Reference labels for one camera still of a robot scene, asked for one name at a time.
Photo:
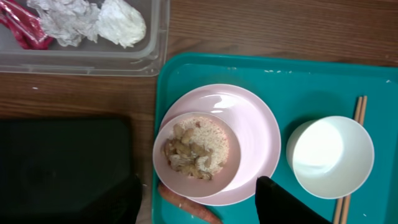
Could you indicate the white cup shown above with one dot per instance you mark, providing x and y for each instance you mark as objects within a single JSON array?
[{"x": 331, "y": 157}]

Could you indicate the teal serving tray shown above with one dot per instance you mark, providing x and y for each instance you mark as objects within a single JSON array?
[{"x": 297, "y": 91}]

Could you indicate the white paper liner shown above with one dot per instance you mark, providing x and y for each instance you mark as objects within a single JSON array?
[{"x": 120, "y": 23}]

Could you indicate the clear plastic bin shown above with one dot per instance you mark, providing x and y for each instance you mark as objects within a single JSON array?
[{"x": 104, "y": 58}]

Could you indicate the orange carrot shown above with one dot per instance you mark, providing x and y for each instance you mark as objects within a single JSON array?
[{"x": 191, "y": 207}]

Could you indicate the white tissue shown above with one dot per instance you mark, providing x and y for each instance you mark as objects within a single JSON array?
[{"x": 67, "y": 21}]

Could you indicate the red snack wrapper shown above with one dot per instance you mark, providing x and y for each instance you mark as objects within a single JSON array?
[{"x": 24, "y": 26}]

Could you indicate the black plastic tray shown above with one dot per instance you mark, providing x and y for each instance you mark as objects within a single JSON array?
[{"x": 68, "y": 170}]

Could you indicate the pink plate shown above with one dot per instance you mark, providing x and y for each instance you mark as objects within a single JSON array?
[{"x": 255, "y": 126}]

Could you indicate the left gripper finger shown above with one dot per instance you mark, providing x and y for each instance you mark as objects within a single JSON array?
[{"x": 275, "y": 205}]

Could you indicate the wooden chopstick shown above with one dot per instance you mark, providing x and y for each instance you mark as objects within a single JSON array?
[
  {"x": 337, "y": 208},
  {"x": 359, "y": 117}
]

